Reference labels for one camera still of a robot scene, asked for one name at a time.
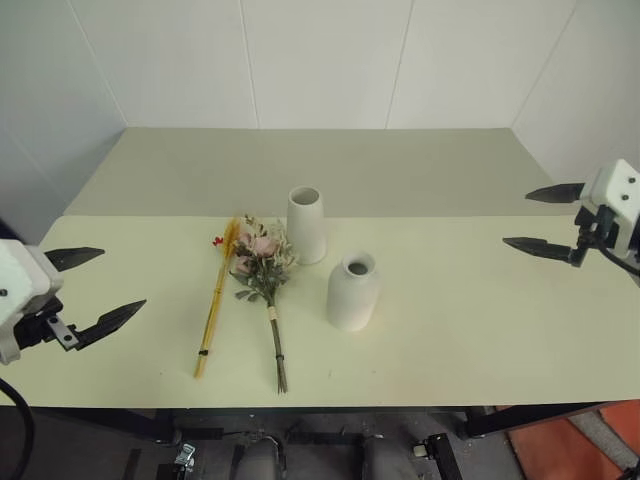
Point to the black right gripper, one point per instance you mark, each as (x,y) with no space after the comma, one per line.
(597,225)

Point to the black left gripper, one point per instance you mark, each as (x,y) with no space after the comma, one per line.
(37,322)

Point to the white bottle-shaped vase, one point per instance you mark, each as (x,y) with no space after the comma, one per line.
(351,300)

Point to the tall tapered white vase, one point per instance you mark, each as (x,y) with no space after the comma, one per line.
(306,230)

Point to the yellow dried grass bunch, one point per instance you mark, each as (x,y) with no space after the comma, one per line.
(216,300)

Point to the pink flower bouquet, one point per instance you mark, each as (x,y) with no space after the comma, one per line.
(262,260)

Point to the silver caster wheel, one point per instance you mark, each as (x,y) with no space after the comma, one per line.
(184,456)
(422,448)

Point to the orange floor mat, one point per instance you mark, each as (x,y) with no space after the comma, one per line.
(575,445)

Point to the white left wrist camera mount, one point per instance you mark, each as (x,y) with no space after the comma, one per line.
(22,290)

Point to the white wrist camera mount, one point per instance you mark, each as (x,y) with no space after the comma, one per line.
(22,290)
(617,187)

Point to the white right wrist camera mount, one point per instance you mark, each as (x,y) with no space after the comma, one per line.
(617,187)

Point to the black table frame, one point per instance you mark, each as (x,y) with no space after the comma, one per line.
(525,417)

